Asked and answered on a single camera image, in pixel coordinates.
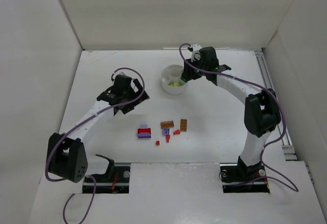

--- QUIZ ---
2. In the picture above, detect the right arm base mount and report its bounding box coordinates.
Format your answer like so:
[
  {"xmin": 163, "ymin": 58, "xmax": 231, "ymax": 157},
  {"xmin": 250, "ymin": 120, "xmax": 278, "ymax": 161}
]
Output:
[{"xmin": 219, "ymin": 158, "xmax": 270, "ymax": 193}]

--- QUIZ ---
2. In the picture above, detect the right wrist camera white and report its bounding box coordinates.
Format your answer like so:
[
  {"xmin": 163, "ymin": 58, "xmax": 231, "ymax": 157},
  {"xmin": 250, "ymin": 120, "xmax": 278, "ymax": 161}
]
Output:
[{"xmin": 188, "ymin": 44, "xmax": 202, "ymax": 62}]

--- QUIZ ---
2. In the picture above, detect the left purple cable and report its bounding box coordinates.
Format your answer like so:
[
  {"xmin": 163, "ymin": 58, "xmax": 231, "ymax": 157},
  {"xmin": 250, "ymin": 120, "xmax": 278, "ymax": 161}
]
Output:
[{"xmin": 44, "ymin": 67, "xmax": 146, "ymax": 224}]

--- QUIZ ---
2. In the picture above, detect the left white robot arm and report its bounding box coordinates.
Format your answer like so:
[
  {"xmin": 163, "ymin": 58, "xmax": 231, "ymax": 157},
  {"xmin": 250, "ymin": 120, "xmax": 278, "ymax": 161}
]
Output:
[{"xmin": 45, "ymin": 73, "xmax": 149, "ymax": 183}]

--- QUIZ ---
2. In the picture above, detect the red cone lego upper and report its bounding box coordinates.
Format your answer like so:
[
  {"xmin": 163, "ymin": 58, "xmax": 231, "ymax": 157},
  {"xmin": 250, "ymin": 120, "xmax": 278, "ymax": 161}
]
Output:
[{"xmin": 173, "ymin": 130, "xmax": 181, "ymax": 135}]

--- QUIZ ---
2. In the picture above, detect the brown lego plate left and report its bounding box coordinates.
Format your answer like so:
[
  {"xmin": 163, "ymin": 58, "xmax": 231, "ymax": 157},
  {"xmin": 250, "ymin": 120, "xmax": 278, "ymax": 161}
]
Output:
[{"xmin": 160, "ymin": 121, "xmax": 174, "ymax": 129}]

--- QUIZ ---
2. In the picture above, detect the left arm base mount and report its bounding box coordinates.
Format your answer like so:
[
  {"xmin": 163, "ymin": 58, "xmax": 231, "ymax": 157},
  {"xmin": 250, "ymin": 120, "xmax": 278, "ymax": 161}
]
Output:
[{"xmin": 82, "ymin": 154, "xmax": 131, "ymax": 194}]

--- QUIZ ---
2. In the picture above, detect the purple cable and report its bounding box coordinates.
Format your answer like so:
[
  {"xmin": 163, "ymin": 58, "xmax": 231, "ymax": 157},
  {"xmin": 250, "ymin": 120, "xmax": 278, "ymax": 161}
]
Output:
[
  {"xmin": 44, "ymin": 67, "xmax": 146, "ymax": 224},
  {"xmin": 178, "ymin": 42, "xmax": 299, "ymax": 193}
]

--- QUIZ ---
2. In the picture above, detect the dark green lego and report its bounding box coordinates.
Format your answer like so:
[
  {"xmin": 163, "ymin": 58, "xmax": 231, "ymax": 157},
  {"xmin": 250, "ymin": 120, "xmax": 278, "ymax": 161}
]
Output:
[{"xmin": 181, "ymin": 76, "xmax": 187, "ymax": 83}]

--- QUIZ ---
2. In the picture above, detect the purple lego plate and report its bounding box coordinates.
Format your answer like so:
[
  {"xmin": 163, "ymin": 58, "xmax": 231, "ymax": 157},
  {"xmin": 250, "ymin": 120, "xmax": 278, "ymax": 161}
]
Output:
[{"xmin": 137, "ymin": 132, "xmax": 151, "ymax": 139}]

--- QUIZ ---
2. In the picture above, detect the aluminium rail right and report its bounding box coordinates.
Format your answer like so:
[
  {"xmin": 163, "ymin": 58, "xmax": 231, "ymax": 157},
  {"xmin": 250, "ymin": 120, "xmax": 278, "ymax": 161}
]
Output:
[{"xmin": 254, "ymin": 50, "xmax": 299, "ymax": 161}]

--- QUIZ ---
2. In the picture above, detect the purple small square lego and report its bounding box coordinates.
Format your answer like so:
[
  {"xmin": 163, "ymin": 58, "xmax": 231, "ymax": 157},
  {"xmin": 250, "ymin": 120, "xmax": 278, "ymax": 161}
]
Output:
[{"xmin": 162, "ymin": 128, "xmax": 170, "ymax": 136}]

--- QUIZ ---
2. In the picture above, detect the white round divided container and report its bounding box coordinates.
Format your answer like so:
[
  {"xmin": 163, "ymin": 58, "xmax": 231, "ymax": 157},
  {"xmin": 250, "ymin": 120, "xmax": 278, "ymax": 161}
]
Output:
[{"xmin": 161, "ymin": 64, "xmax": 188, "ymax": 95}]

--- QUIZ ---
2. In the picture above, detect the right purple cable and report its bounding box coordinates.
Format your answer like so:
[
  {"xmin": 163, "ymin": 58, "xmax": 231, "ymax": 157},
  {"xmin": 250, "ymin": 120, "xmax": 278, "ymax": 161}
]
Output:
[{"xmin": 178, "ymin": 42, "xmax": 299, "ymax": 193}]

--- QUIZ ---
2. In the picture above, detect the red arch lego brick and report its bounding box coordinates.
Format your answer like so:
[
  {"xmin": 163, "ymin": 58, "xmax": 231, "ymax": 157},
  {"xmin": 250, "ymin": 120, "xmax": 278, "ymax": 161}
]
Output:
[{"xmin": 137, "ymin": 128, "xmax": 151, "ymax": 134}]

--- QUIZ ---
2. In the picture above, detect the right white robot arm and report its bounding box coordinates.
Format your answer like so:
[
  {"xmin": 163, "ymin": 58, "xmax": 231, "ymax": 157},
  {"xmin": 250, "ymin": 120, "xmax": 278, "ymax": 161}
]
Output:
[{"xmin": 179, "ymin": 43, "xmax": 281, "ymax": 168}]

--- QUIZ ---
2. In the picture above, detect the brown lego plate right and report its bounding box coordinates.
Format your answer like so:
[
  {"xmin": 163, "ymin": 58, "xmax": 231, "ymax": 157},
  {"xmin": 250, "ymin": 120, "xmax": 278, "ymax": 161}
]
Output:
[{"xmin": 180, "ymin": 119, "xmax": 188, "ymax": 132}]

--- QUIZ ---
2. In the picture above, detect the brown lego plate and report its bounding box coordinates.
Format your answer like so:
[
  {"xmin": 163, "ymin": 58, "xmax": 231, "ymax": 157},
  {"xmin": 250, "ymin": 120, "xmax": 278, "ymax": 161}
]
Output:
[
  {"xmin": 160, "ymin": 121, "xmax": 174, "ymax": 129},
  {"xmin": 180, "ymin": 119, "xmax": 188, "ymax": 132}
]

